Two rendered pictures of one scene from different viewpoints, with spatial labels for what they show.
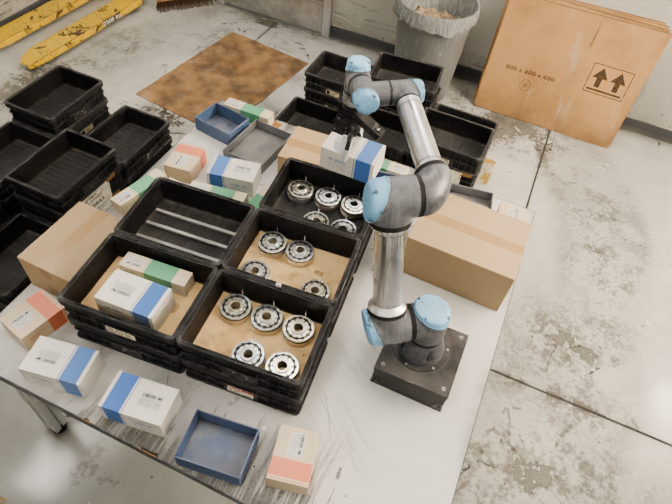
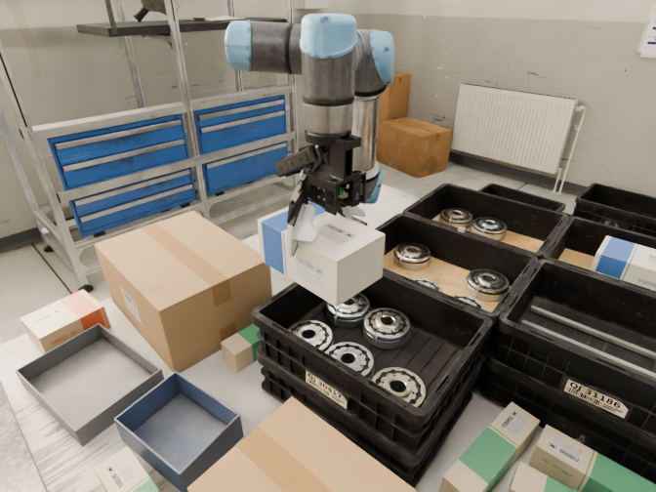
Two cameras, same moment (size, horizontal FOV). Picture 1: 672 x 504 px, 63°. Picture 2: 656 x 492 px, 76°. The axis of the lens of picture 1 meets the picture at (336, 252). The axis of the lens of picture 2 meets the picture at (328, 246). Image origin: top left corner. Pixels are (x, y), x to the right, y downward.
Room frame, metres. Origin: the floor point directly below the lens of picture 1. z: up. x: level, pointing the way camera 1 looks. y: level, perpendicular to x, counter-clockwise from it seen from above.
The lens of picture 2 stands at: (2.09, 0.29, 1.49)
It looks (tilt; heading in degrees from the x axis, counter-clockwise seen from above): 31 degrees down; 207
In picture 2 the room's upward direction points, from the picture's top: straight up
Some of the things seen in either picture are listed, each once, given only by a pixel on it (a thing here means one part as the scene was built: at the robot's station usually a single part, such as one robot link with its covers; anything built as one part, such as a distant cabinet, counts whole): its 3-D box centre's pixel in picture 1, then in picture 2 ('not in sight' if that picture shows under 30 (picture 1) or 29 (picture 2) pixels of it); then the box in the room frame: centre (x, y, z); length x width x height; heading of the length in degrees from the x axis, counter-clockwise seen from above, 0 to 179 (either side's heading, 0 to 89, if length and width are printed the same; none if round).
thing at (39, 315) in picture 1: (35, 319); not in sight; (0.89, 0.96, 0.74); 0.16 x 0.12 x 0.07; 150
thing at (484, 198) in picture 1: (459, 204); (91, 377); (1.72, -0.50, 0.73); 0.27 x 0.20 x 0.05; 81
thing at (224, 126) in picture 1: (222, 123); not in sight; (2.04, 0.61, 0.74); 0.20 x 0.15 x 0.07; 63
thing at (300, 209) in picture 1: (322, 206); (368, 339); (1.46, 0.08, 0.87); 0.40 x 0.30 x 0.11; 77
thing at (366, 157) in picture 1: (352, 156); (319, 248); (1.51, -0.01, 1.09); 0.20 x 0.12 x 0.09; 72
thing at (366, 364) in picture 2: (328, 196); (348, 360); (1.53, 0.06, 0.86); 0.10 x 0.10 x 0.01
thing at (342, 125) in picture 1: (349, 117); (331, 169); (1.52, 0.02, 1.25); 0.09 x 0.08 x 0.12; 72
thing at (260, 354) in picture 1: (248, 354); (489, 225); (0.80, 0.22, 0.86); 0.10 x 0.10 x 0.01
